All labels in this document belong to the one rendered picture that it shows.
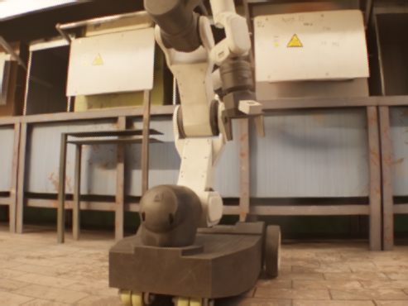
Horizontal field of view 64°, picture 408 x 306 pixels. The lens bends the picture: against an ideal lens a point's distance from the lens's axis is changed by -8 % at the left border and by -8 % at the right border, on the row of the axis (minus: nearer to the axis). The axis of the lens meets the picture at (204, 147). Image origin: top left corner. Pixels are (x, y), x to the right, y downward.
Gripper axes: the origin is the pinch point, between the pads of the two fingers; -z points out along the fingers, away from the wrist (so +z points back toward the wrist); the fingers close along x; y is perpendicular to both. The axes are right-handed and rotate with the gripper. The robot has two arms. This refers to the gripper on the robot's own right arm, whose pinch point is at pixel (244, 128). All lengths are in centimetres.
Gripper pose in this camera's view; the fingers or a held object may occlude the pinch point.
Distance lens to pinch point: 97.0
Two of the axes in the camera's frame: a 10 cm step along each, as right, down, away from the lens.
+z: -1.6, -9.9, 0.7
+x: 8.7, -1.1, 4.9
